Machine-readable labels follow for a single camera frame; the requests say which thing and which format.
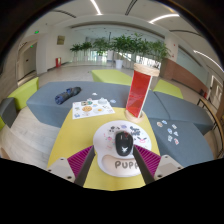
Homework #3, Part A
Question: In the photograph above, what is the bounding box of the lime green bench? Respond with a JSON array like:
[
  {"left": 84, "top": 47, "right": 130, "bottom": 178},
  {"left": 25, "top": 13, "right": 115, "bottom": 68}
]
[{"left": 90, "top": 68, "right": 184, "bottom": 100}]

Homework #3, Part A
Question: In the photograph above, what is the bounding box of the large grey upholstered bench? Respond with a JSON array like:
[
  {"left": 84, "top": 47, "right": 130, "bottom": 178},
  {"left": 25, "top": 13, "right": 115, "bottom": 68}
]
[{"left": 25, "top": 80, "right": 215, "bottom": 168}]

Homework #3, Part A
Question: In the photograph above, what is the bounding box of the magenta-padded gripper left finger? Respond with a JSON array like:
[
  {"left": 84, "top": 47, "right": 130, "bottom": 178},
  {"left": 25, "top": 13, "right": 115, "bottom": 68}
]
[{"left": 46, "top": 145, "right": 97, "bottom": 187}]

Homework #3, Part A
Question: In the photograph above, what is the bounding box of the gold wall plaque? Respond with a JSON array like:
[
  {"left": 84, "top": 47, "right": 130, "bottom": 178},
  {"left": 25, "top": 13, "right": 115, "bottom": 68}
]
[{"left": 56, "top": 35, "right": 66, "bottom": 46}]

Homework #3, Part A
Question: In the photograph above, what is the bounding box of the group of potted plants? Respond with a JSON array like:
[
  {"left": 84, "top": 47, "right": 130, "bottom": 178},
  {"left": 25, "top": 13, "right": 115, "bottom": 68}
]
[{"left": 69, "top": 33, "right": 171, "bottom": 69}]

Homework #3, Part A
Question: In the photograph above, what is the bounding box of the white sticker sheet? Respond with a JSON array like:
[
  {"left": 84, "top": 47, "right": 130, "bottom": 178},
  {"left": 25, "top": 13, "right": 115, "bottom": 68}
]
[{"left": 71, "top": 98, "right": 116, "bottom": 120}]

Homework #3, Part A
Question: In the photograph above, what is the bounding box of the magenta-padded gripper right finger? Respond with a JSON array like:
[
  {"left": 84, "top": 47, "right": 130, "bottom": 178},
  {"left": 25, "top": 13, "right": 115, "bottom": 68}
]
[{"left": 132, "top": 145, "right": 184, "bottom": 185}]

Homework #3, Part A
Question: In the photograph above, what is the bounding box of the round white printed mouse pad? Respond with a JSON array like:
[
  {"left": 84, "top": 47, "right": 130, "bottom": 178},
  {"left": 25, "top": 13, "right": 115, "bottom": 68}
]
[{"left": 92, "top": 119, "right": 153, "bottom": 178}]

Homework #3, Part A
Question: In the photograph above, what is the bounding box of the dark blue folded umbrella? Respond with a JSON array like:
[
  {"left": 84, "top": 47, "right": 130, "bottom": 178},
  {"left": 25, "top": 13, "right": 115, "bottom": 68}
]
[{"left": 54, "top": 86, "right": 82, "bottom": 106}]

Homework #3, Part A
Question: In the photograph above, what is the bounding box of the group of small stickers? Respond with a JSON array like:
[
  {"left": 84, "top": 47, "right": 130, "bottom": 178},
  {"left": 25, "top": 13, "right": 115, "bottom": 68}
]
[{"left": 156, "top": 119, "right": 181, "bottom": 146}]

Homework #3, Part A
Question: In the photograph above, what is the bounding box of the group of ceiling strip lights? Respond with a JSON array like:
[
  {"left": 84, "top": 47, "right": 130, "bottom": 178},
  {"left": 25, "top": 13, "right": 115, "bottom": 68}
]
[{"left": 89, "top": 0, "right": 224, "bottom": 73}]

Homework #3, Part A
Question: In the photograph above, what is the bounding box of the black computer mouse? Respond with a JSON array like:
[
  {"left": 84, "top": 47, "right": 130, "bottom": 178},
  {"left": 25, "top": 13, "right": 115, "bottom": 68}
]
[{"left": 114, "top": 130, "right": 135, "bottom": 158}]

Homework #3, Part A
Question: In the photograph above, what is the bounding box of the dark wooden chair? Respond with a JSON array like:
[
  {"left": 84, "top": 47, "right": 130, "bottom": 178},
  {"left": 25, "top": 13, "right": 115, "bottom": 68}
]
[{"left": 196, "top": 96, "right": 224, "bottom": 158}]

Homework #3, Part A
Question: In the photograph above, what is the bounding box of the red cylinder with wooden ends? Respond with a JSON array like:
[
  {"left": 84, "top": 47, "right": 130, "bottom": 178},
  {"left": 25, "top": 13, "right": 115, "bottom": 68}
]
[{"left": 124, "top": 62, "right": 161, "bottom": 124}]

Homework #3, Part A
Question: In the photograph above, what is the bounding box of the green bench with grey end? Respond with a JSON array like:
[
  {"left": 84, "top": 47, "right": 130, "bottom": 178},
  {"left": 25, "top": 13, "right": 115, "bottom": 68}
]
[{"left": 0, "top": 77, "right": 40, "bottom": 131}]

